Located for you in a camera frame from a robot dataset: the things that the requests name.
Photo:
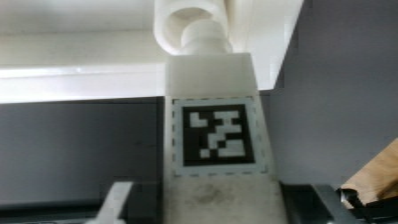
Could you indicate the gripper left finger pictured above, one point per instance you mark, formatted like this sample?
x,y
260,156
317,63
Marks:
x,y
111,209

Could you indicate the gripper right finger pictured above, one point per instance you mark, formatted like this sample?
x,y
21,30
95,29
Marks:
x,y
340,215

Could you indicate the white table leg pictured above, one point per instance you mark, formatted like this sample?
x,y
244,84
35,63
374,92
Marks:
x,y
221,183

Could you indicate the white square table top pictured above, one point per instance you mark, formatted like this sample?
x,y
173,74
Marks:
x,y
104,49

